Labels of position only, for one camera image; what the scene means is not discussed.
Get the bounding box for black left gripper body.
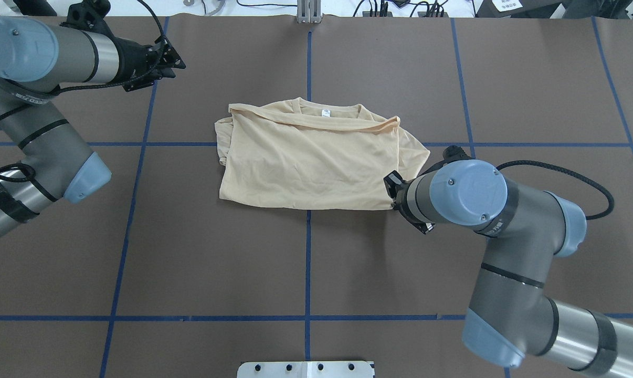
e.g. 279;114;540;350
59;0;187;93

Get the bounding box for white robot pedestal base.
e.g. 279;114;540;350
236;361;376;377

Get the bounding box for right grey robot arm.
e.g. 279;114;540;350
384;145;633;377

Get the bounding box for aluminium frame post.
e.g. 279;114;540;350
297;0;323;24

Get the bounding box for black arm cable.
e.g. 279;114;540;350
496;160;615;221

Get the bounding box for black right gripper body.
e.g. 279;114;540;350
384;146;469;235

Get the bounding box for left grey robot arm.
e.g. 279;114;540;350
0;1;185;238

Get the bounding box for beige long-sleeve printed shirt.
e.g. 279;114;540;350
214;98;430;211

